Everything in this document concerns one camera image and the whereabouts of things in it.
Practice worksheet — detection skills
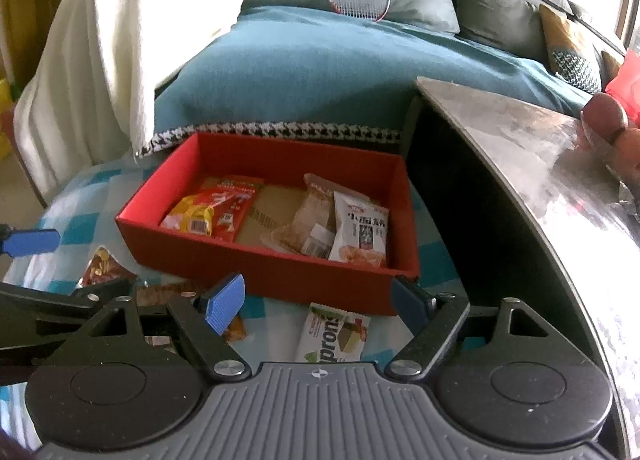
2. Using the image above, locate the white towel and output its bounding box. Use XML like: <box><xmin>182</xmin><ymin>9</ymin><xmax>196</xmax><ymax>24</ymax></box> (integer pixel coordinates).
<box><xmin>14</xmin><ymin>0</ymin><xmax>244</xmax><ymax>200</ymax></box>

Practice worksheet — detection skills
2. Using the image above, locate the white spicy strip packet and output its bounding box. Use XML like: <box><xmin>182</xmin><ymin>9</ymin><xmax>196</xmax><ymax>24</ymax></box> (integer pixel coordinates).
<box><xmin>329</xmin><ymin>191</ymin><xmax>390</xmax><ymax>269</ymax></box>

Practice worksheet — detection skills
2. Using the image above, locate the teal sofa blanket houndstooth trim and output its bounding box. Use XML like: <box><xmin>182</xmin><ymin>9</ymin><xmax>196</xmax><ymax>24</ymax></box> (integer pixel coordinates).
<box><xmin>139</xmin><ymin>6</ymin><xmax>588</xmax><ymax>157</ymax></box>

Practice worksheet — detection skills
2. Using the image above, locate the orange patterned cushion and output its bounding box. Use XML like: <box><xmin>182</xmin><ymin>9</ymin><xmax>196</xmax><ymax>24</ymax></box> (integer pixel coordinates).
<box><xmin>539</xmin><ymin>4</ymin><xmax>602</xmax><ymax>95</ymax></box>

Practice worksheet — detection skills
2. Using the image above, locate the yellow container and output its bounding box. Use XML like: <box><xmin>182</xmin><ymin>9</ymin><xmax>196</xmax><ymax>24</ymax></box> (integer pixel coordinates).
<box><xmin>0</xmin><ymin>78</ymin><xmax>14</xmax><ymax>160</ymax></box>

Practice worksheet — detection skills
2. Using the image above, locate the red yellow Trolli candy packet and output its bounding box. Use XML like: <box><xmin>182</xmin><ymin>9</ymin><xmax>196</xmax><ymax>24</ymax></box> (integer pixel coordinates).
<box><xmin>160</xmin><ymin>187</ymin><xmax>233</xmax><ymax>239</ymax></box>

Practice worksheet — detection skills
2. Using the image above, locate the red cardboard box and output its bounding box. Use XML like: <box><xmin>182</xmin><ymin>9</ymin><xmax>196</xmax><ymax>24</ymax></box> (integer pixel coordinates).
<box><xmin>115</xmin><ymin>133</ymin><xmax>420</xmax><ymax>315</ymax></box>

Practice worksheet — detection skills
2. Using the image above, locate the brown tofu snack packet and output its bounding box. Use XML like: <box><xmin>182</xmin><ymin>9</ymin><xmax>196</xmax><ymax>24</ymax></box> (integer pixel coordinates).
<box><xmin>260</xmin><ymin>173</ymin><xmax>369</xmax><ymax>259</ymax></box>

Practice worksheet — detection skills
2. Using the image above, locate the green white wafer packet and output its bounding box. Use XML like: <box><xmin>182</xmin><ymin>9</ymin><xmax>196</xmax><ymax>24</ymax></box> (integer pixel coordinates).
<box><xmin>295</xmin><ymin>303</ymin><xmax>371</xmax><ymax>364</ymax></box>

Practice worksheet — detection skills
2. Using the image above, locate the brown flat snack packet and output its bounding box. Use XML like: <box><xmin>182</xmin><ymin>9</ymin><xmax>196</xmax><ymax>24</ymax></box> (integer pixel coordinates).
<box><xmin>134</xmin><ymin>280</ymin><xmax>247</xmax><ymax>343</ymax></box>

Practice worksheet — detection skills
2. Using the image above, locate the red fruit bag on table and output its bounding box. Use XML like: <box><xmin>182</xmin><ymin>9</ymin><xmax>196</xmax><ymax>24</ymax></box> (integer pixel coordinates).
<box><xmin>580</xmin><ymin>46</ymin><xmax>639</xmax><ymax>197</ymax></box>

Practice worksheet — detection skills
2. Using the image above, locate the dark red nut packet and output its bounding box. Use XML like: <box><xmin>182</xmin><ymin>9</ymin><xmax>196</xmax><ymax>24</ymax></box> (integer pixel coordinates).
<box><xmin>76</xmin><ymin>246</ymin><xmax>138</xmax><ymax>289</ymax></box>

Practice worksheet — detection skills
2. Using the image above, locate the red snack packet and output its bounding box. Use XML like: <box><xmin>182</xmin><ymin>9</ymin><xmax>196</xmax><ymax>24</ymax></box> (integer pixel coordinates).
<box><xmin>198</xmin><ymin>175</ymin><xmax>265</xmax><ymax>243</ymax></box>

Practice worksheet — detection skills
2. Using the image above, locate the dark coffee table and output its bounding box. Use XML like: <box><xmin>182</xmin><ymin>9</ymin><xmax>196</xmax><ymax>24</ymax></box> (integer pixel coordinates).
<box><xmin>408</xmin><ymin>77</ymin><xmax>639</xmax><ymax>459</ymax></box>

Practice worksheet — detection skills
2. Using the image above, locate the blue white checkered cloth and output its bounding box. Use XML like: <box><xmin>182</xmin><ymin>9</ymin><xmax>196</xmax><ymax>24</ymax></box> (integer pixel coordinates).
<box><xmin>4</xmin><ymin>159</ymin><xmax>464</xmax><ymax>367</ymax></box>

